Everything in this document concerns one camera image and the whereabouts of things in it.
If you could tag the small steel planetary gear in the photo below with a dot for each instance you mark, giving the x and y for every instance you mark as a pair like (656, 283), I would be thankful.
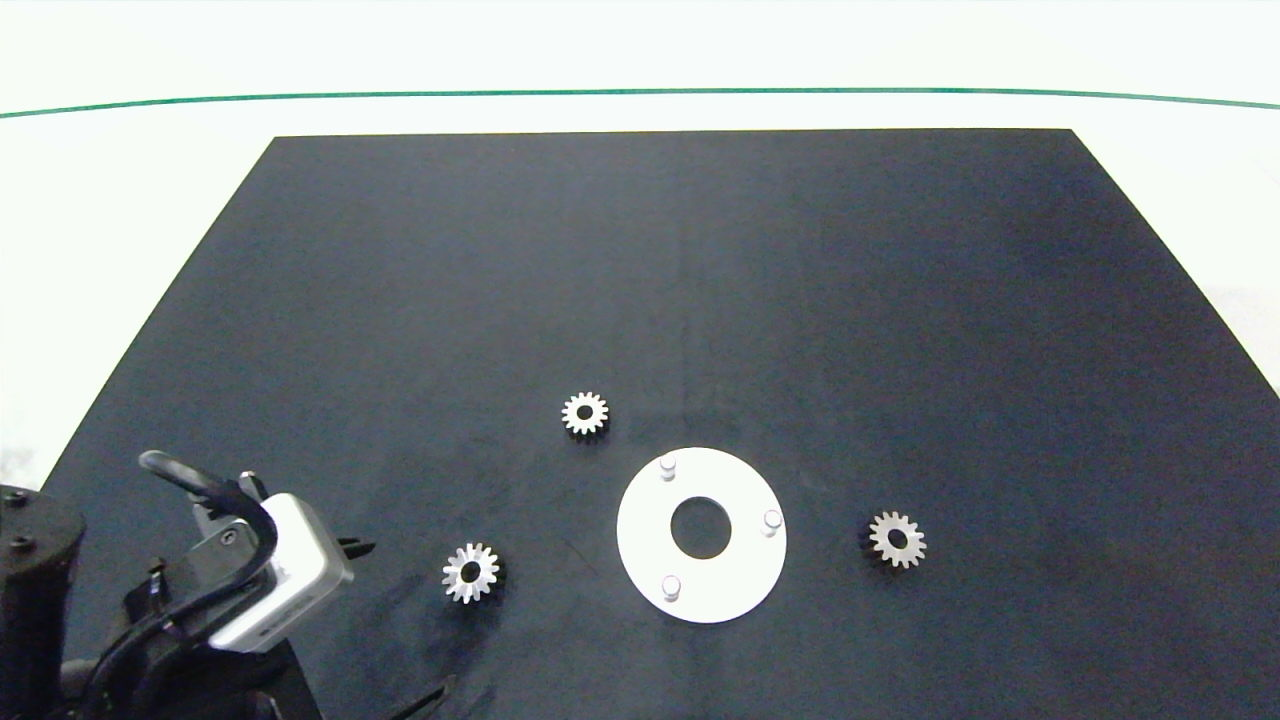
(883, 535)
(485, 575)
(572, 414)

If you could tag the round white plate with pins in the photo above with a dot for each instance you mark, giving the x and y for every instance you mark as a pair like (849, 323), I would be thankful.
(730, 580)

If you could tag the dark rectangular mat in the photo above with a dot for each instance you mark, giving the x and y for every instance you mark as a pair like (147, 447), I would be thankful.
(900, 300)

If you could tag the silver boxy wrist camera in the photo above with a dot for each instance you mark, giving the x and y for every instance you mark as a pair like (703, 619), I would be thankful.
(300, 570)

